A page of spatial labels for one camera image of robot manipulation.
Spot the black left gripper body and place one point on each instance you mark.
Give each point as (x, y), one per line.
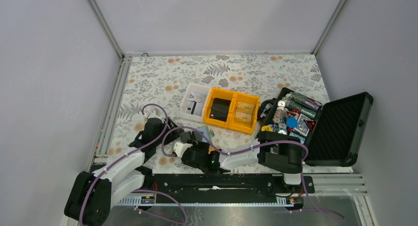
(171, 136)

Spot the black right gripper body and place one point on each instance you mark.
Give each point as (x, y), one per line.
(201, 146)

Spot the black credit card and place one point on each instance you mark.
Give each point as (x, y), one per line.
(191, 137)
(220, 109)

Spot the yellow plastic divided bin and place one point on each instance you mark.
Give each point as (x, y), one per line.
(234, 97)

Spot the green card holder wallet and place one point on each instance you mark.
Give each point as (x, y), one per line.
(202, 132)

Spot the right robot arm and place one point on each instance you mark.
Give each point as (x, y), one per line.
(280, 152)

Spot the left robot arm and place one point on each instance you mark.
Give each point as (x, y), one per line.
(94, 194)

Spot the blue playing card deck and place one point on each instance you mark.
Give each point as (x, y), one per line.
(302, 127)

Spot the white plastic bin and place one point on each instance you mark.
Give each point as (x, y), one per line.
(193, 87)

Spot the yellow dealer button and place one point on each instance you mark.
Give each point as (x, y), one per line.
(267, 128)

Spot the black poker chip case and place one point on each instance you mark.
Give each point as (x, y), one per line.
(336, 127)

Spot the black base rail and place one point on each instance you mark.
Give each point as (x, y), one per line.
(222, 189)

